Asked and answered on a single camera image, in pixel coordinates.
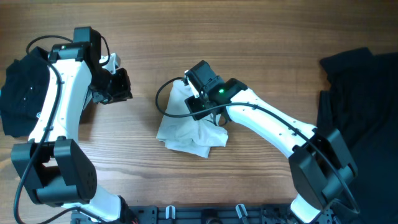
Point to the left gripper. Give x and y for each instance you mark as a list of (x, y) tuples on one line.
[(122, 93)]

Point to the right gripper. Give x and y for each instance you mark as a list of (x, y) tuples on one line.
[(193, 104)]

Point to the beige t-shirt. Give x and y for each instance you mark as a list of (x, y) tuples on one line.
[(186, 134)]

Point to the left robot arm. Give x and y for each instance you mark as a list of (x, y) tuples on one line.
[(53, 169)]

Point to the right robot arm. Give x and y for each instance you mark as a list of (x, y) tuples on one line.
[(320, 162)]

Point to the black clothes pile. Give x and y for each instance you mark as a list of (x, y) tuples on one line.
[(362, 104)]

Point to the black folded polo shirt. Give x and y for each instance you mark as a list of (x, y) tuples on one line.
[(23, 95)]

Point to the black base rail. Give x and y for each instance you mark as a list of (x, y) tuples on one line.
[(265, 214)]

